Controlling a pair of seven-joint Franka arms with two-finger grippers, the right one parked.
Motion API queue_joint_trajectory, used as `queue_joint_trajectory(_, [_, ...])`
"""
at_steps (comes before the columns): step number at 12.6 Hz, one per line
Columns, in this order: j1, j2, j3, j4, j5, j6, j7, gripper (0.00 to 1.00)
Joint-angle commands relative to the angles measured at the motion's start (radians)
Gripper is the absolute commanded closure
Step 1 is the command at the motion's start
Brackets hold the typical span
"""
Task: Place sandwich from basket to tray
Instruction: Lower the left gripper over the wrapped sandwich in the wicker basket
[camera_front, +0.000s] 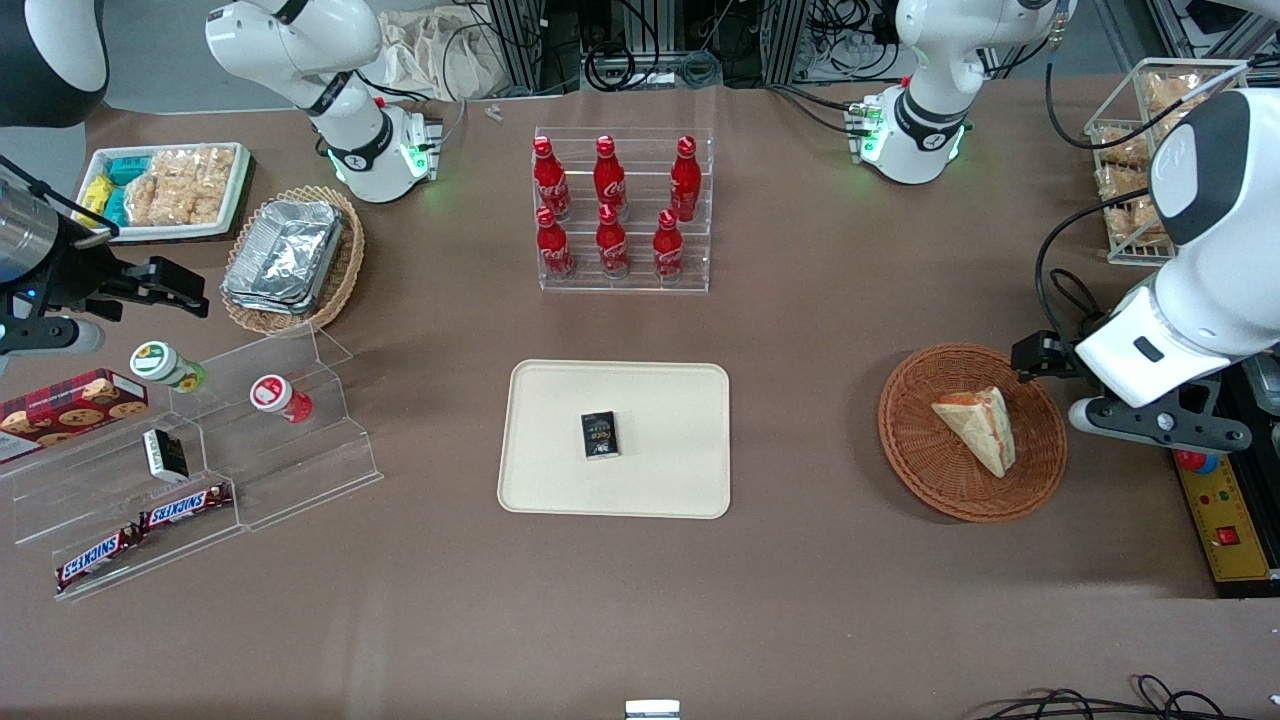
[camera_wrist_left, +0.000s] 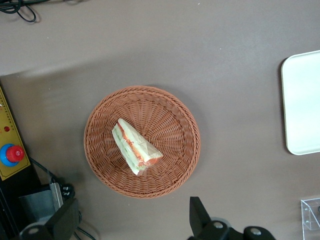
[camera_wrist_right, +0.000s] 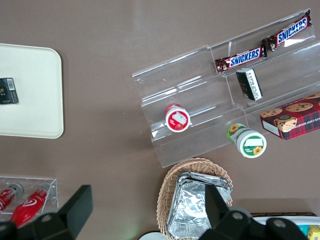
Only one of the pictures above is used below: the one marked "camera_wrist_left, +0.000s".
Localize round brown wicker basket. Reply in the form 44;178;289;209
83;85;202;199

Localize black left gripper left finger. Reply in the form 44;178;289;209
44;198;80;240

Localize black appliance power cable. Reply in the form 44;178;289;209
29;157;98;240

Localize yellow control panel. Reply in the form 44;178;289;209
0;85;32;181

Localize clear acrylic bottle rack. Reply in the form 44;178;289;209
300;197;320;240

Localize beige plastic tray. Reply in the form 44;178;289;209
280;49;320;156

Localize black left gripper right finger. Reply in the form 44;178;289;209
188;196;213;237

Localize triangle sandwich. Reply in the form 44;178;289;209
111;118;164;176

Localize red emergency stop button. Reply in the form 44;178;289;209
0;143;26;167

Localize black coiled floor cable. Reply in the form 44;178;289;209
0;0;38;24

